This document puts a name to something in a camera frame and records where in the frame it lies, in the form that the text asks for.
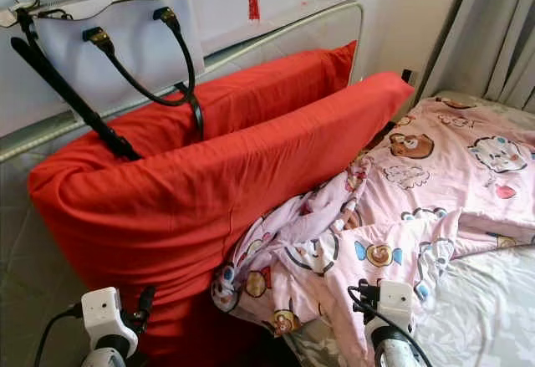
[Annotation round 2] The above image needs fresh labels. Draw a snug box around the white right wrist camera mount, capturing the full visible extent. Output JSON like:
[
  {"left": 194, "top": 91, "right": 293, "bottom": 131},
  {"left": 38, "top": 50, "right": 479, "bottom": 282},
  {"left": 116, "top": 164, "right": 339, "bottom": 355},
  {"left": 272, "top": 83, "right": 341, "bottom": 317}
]
[{"left": 378, "top": 278, "right": 415, "bottom": 331}]

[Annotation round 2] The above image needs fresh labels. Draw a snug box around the grey pleated curtain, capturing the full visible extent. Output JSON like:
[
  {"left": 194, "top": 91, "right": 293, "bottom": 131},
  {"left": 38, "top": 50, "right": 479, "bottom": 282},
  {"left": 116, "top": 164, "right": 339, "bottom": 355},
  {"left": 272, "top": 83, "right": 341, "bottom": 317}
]
[{"left": 420, "top": 0, "right": 535, "bottom": 115}]

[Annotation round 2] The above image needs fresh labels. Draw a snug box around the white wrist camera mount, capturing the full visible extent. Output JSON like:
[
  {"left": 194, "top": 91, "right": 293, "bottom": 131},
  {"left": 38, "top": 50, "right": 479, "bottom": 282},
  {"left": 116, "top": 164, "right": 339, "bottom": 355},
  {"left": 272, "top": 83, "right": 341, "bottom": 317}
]
[
  {"left": 81, "top": 287, "right": 127, "bottom": 344},
  {"left": 378, "top": 278, "right": 415, "bottom": 331}
]

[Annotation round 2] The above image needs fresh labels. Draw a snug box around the white handbag with black straps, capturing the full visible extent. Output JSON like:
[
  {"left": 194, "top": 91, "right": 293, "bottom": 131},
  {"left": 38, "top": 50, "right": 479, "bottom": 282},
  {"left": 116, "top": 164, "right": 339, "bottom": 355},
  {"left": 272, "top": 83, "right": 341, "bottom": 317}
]
[{"left": 0, "top": 0, "right": 206, "bottom": 161}]

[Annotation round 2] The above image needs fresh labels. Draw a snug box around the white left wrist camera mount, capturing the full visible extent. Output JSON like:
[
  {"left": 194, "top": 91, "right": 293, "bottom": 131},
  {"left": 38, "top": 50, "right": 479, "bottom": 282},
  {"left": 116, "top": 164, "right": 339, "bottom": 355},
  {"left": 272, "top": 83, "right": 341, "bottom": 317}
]
[{"left": 81, "top": 287, "right": 127, "bottom": 344}]

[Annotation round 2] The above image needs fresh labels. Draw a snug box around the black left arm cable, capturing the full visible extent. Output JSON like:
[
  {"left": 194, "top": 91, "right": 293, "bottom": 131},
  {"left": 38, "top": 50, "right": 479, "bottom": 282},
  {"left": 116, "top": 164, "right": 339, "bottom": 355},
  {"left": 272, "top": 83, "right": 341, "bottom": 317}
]
[{"left": 33, "top": 303, "right": 87, "bottom": 367}]

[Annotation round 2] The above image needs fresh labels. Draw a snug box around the red fabric cushion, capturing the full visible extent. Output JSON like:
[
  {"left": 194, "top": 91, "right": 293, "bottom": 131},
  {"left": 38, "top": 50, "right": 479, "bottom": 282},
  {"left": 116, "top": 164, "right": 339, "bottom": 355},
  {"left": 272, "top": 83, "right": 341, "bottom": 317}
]
[
  {"left": 84, "top": 40, "right": 359, "bottom": 161},
  {"left": 27, "top": 70, "right": 415, "bottom": 367}
]

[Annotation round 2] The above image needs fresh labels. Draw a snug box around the pink cartoon print blanket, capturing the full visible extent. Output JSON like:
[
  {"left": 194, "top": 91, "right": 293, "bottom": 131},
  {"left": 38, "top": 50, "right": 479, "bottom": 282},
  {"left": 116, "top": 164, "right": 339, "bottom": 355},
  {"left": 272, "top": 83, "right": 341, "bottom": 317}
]
[{"left": 211, "top": 94, "right": 535, "bottom": 367}]

